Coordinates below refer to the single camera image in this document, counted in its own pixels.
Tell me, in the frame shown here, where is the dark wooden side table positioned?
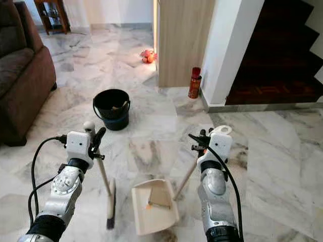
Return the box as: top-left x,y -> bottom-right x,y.
33,0 -> 72,35

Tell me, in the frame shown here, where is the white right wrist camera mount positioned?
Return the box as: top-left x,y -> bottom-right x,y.
208,125 -> 234,163

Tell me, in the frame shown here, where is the dark wooden staircase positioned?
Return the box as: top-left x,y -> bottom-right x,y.
224,0 -> 323,106

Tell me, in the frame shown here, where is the red spray can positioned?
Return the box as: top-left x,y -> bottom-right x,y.
188,67 -> 203,100

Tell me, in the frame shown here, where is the small orange toy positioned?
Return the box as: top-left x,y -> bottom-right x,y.
140,48 -> 156,65

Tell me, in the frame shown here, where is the black plastic bucket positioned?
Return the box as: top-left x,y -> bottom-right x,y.
92,89 -> 131,132

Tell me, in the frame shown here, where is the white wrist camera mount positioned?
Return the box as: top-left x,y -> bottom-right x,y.
208,125 -> 234,163
65,131 -> 94,170

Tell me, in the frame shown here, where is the wooden broom with white knob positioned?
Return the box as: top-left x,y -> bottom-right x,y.
83,120 -> 118,231

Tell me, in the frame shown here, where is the beige dustpan with wooden handle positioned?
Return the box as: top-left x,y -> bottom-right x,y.
131,159 -> 199,236

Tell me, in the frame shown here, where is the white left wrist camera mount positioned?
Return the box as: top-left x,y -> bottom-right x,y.
65,131 -> 94,170

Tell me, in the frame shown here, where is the brown fabric sofa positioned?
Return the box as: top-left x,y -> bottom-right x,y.
0,0 -> 58,147

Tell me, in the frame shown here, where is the light wooden wall panel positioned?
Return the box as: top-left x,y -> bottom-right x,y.
156,0 -> 217,89

